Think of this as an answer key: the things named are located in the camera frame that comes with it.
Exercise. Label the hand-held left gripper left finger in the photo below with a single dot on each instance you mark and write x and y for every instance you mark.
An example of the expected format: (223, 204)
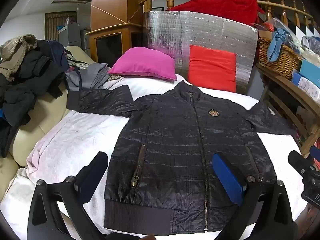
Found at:
(85, 186)

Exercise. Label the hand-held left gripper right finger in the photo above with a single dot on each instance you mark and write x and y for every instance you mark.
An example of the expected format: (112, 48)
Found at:
(227, 182)

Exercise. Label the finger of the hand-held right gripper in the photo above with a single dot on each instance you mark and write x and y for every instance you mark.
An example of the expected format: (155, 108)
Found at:
(297, 161)

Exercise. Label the black padded jacket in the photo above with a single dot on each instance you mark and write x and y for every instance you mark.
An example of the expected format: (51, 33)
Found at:
(175, 142)

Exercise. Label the pile of dark clothes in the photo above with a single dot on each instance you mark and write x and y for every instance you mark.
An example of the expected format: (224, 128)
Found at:
(25, 145)

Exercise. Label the grey folded clothes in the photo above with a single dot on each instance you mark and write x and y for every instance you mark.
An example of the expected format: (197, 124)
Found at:
(92, 76)

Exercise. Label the white bed blanket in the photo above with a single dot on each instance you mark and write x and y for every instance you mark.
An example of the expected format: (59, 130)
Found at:
(75, 140)

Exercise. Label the wooden shelf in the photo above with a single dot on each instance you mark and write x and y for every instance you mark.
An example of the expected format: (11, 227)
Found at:
(287, 92)

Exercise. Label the white patterned box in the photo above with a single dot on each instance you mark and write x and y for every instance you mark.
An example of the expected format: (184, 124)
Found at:
(306, 85)

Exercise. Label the blue box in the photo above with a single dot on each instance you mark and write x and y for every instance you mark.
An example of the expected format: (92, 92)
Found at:
(311, 71)

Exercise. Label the wicker basket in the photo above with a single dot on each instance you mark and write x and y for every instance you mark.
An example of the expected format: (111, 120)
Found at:
(280, 62)

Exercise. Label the bright blue garment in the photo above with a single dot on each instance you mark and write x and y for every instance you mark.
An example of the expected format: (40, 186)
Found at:
(1, 113)

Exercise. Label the red pillow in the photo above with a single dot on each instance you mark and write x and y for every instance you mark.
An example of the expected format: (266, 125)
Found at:
(212, 67)

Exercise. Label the blue cloth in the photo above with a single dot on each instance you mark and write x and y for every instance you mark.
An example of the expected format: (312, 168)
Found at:
(277, 45)

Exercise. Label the pile of dark coats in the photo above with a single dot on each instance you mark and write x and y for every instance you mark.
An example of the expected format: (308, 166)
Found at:
(27, 80)

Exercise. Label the pink pillow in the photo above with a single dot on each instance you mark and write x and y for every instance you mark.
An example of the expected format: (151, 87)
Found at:
(145, 63)

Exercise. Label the grey refrigerator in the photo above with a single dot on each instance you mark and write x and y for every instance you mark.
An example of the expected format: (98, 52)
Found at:
(71, 36)

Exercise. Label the silver foil insulation mat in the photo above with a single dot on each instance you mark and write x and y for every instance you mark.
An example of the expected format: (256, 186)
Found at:
(205, 30)

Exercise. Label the red blanket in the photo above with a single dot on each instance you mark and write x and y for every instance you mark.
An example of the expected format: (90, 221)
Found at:
(220, 6)

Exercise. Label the wooden cabinet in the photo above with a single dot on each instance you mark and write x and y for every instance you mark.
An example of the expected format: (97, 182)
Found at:
(112, 10)

